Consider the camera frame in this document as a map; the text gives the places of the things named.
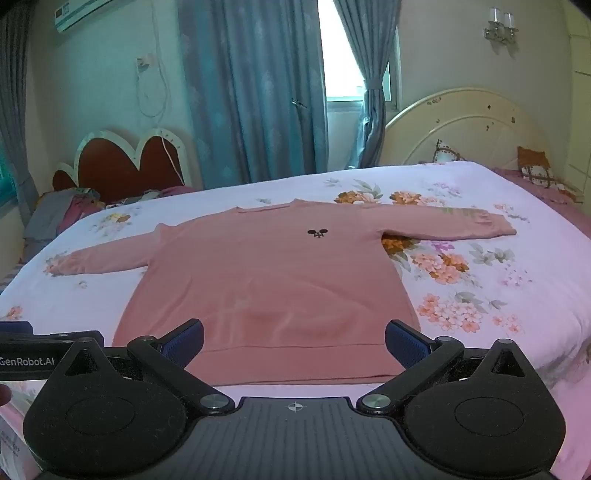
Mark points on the green window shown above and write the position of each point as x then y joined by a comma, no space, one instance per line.
7,175

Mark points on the tied blue curtain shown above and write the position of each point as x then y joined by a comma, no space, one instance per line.
371,83

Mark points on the pile of clothes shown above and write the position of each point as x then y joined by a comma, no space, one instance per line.
64,212

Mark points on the grey blue curtain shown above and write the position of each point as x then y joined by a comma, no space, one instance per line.
18,101

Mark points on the person's left hand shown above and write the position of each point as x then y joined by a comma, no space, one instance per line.
3,396

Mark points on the white air conditioner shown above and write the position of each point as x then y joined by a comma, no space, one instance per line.
81,9

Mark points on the floral white bed sheet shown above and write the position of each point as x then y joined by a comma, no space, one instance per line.
461,286

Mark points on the wall lamp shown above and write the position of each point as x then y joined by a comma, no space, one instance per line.
501,25

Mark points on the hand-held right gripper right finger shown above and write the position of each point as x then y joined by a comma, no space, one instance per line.
406,344

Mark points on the wide blue curtain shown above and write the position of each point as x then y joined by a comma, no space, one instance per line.
249,92

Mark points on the purple blanket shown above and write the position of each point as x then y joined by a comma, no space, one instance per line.
545,194

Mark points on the cream arched headboard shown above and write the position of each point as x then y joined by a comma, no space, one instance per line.
480,129

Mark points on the red scalloped headboard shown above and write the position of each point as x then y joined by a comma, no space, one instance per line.
120,166

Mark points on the pink sweater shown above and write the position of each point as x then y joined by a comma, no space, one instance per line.
258,286

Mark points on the bright window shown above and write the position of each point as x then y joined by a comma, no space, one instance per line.
339,50

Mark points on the small patterned pillow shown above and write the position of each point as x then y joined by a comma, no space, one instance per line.
447,151

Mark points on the dark curtain clip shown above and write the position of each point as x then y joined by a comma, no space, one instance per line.
299,103

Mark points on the wall socket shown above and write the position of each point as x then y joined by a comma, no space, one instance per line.
145,61

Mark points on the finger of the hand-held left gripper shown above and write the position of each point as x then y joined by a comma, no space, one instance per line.
16,327

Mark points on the orange patterned pillow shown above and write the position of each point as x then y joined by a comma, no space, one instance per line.
535,168

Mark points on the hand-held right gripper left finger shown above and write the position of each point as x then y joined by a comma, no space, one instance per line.
184,344

